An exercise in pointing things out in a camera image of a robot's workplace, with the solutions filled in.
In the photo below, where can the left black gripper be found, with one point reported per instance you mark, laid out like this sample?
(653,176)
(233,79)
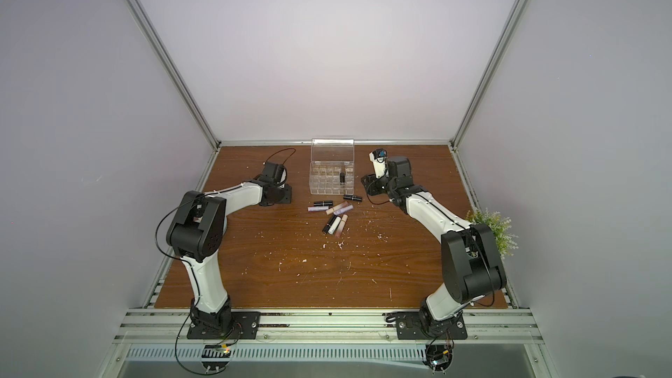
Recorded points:
(289,194)

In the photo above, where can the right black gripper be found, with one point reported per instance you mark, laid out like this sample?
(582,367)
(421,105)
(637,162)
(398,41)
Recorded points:
(374,185)

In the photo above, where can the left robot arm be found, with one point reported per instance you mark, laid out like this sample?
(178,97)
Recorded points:
(196,233)

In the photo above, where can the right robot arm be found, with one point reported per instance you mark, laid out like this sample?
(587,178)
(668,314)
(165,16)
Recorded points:
(472,266)

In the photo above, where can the clear acrylic lipstick organizer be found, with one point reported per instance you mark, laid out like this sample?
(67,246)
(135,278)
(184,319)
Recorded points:
(330,156)

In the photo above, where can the lilac lip tube right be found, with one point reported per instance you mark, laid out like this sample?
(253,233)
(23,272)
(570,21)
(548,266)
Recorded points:
(341,211)

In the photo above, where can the lilac lip tube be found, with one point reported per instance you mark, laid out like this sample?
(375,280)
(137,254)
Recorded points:
(318,209)
(341,211)

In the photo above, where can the peach lip gloss tube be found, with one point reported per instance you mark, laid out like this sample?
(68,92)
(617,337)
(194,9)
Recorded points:
(337,207)

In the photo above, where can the lilac lip tube left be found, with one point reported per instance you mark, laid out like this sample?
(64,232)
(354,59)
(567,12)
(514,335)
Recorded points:
(318,209)

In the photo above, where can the pink lip gloss tube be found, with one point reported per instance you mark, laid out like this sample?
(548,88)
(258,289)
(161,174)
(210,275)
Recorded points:
(341,225)

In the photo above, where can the white lip balm tube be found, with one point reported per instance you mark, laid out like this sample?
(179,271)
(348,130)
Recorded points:
(335,224)

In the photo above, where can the potted green plant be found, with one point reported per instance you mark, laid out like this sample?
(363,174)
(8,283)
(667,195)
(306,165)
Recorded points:
(500,226)

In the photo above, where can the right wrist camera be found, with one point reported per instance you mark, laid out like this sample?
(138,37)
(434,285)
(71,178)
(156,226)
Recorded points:
(379,159)

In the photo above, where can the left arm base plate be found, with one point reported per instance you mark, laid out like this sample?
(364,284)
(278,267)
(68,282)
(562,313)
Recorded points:
(225,325)

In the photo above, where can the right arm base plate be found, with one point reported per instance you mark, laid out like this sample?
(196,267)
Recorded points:
(418,325)

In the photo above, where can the aluminium front rail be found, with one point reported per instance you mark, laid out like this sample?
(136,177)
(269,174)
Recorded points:
(339,326)

